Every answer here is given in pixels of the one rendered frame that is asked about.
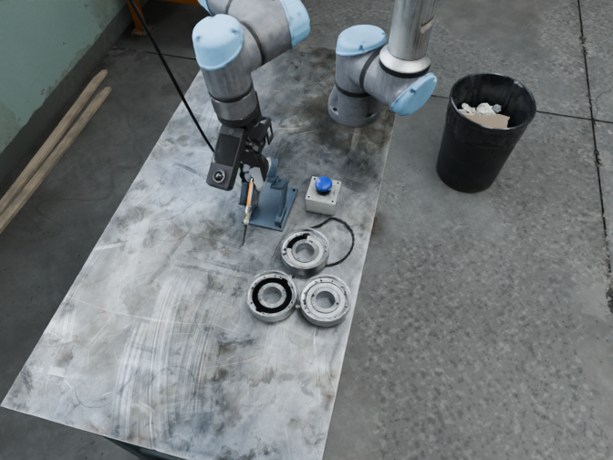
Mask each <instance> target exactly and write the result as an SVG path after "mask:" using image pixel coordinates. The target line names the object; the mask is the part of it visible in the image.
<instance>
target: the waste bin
mask: <svg viewBox="0 0 613 460"><path fill-rule="evenodd" d="M463 103H465V104H468V105H469V107H471V108H475V111H476V108H477V107H478V105H480V104H482V103H488V105H489V106H493V107H494V105H496V104H498V105H500V106H501V111H499V112H498V113H495V114H501V115H504V116H507V117H510V118H509V120H508V124H507V128H493V127H488V126H484V125H482V124H479V123H477V122H474V121H472V120H470V119H468V118H467V117H465V116H464V115H463V114H462V113H461V112H460V111H459V110H463V108H462V104H463ZM535 114H536V103H535V98H534V96H533V94H532V93H531V91H530V90H529V89H528V87H526V86H525V85H524V84H523V83H521V82H519V81H518V80H516V79H514V78H511V77H508V76H506V75H503V74H498V73H493V72H477V73H472V74H470V75H466V76H464V77H462V78H460V79H459V80H457V81H456V82H455V83H454V85H453V86H452V89H451V92H450V97H449V103H448V107H447V111H446V115H445V116H446V119H445V125H444V130H443V135H442V142H441V147H440V151H439V156H438V161H437V165H436V170H437V173H438V175H439V177H440V178H441V180H442V181H443V182H444V183H445V184H447V185H448V186H450V187H451V188H452V189H454V190H457V191H460V192H464V193H478V192H481V191H484V190H486V189H487V188H489V187H490V186H491V185H492V184H493V183H494V180H495V179H496V177H497V175H498V174H499V172H500V171H501V170H502V168H503V166H504V164H505V162H506V161H507V159H508V157H509V156H510V154H511V152H512V151H513V149H514V147H515V145H516V144H517V143H518V141H519V140H520V139H521V137H522V135H523V134H524V132H525V130H526V129H527V127H528V125H529V123H530V122H531V121H532V120H533V118H534V117H535Z"/></svg>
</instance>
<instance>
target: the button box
mask: <svg viewBox="0 0 613 460"><path fill-rule="evenodd" d="M317 178H319V177H314V176H312V179H311V183H310V185H309V188H308V191H307V194H306V211H310V212H315V213H320V214H328V215H333V216H335V212H336V209H337V206H338V200H339V196H340V191H341V182H339V181H334V180H331V181H332V188H331V189H330V190H328V191H326V192H321V191H319V190H318V189H317V188H316V186H315V181H316V179H317Z"/></svg>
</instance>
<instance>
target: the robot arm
mask: <svg viewBox="0 0 613 460"><path fill-rule="evenodd" d="M198 2H199V3H200V4H201V5H202V6H203V7H204V8H205V9H206V10H207V11H208V12H209V13H210V14H211V15H212V16H213V17H211V16H208V17H206V18H205V19H203V20H202V21H200V22H199V23H198V24H197V25H196V27H195V28H194V30H193V32H192V41H193V46H194V50H195V54H196V59H197V62H198V64H199V66H200V68H201V71H202V73H203V78H204V81H205V84H206V88H207V90H208V93H209V96H210V99H211V102H212V104H213V109H214V112H215V114H216V116H217V119H218V121H220V122H221V123H222V125H221V128H220V131H219V134H218V138H217V142H216V144H215V148H214V152H213V157H212V161H211V164H210V168H209V172H208V175H207V178H206V183H207V184H208V185H209V186H212V187H214V188H217V189H221V190H225V191H232V190H233V188H234V183H235V181H237V182H238V183H239V184H240V185H241V186H242V182H247V181H246V179H245V178H244V172H243V170H244V166H245V165H246V164H247V165H249V166H250V168H249V170H248V171H249V173H250V174H251V175H252V176H253V178H254V184H255V189H256V191H258V192H262V191H263V190H264V189H265V186H266V182H267V175H268V172H269V169H270V166H271V160H270V158H267V159H266V157H265V156H264V155H263V154H262V150H263V148H264V147H265V144H266V140H265V138H267V142H268V145H270V143H271V141H272V139H273V138H274V134H273V129H272V124H271V119H270V117H266V116H262V113H261V110H260V105H259V100H258V96H257V91H256V90H255V88H254V84H253V81H252V75H251V72H253V71H254V70H256V69H258V68H260V67H262V66H263V65H264V64H266V63H267V62H269V61H271V60H272V59H274V58H276V57H278V56H280V55H281V54H283V53H285V52H286V51H287V50H291V49H293V48H294V46H296V45H297V44H299V43H300V42H302V41H303V40H304V39H306V38H307V36H308V34H309V31H310V24H309V22H310V20H309V16H308V13H307V11H306V9H305V7H304V5H303V4H302V3H301V1H300V0H275V1H272V0H198ZM438 4H439V0H396V2H395V7H394V13H393V18H392V23H391V29H390V39H389V43H388V44H387V45H386V44H385V42H386V36H385V32H384V31H383V30H382V29H381V28H379V27H377V26H371V25H361V26H352V27H350V28H348V29H346V30H344V31H343V32H342V33H341V34H340V35H339V37H338V43H337V48H336V53H337V59H336V80H335V85H334V88H333V89H332V91H331V93H330V96H329V98H328V104H327V109H328V113H329V115H330V116H331V118H332V119H333V120H335V121H336V122H338V123H340V124H342V125H345V126H349V127H363V126H367V125H370V124H371V123H373V122H375V121H376V120H377V119H378V118H379V117H380V115H381V112H382V107H383V104H384V105H385V106H387V107H388V108H389V109H390V110H391V111H394V112H396V113H398V114H399V115H401V116H408V115H411V114H412V113H413V112H415V111H416V110H418V109H419V108H420V107H421V106H422V105H423V104H424V103H425V102H426V101H427V99H428V98H429V97H430V95H431V94H432V92H433V91H434V89H435V86H436V83H437V79H436V77H435V76H434V74H433V73H431V72H430V71H429V69H430V65H431V54H430V53H429V51H428V50H427V48H428V45H429V41H430V36H431V30H432V26H433V22H434V18H435V15H436V11H437V7H438ZM263 120H266V122H265V125H264V124H263V123H261V121H263ZM269 126H270V131H271V135H270V137H269V136H268V131H267V130H268V128H269Z"/></svg>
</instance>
